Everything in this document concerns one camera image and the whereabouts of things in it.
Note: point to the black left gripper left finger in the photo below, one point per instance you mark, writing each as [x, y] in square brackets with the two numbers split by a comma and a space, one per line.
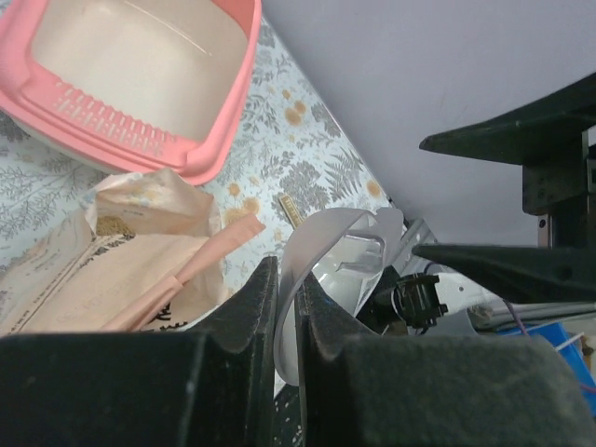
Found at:
[211, 385]

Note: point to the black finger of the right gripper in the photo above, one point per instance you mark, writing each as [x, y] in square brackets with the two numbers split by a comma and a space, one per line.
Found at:
[524, 135]
[521, 275]

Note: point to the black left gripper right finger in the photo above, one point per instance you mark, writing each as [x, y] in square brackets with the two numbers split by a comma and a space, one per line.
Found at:
[359, 388]

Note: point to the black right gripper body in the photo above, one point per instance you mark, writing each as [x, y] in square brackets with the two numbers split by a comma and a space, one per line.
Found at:
[558, 185]

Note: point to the clear plastic litter scoop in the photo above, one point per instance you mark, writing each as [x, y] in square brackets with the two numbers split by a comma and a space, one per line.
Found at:
[346, 250]

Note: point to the peach cat litter bag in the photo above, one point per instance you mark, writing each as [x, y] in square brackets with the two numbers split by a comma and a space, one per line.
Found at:
[142, 253]

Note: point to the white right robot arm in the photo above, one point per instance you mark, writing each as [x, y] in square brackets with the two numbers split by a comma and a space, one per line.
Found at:
[442, 298]

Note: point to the pink cat litter box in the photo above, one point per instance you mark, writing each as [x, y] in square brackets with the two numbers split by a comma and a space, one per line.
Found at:
[131, 86]

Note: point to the floral patterned table mat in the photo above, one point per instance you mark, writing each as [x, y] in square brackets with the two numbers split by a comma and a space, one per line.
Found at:
[287, 144]

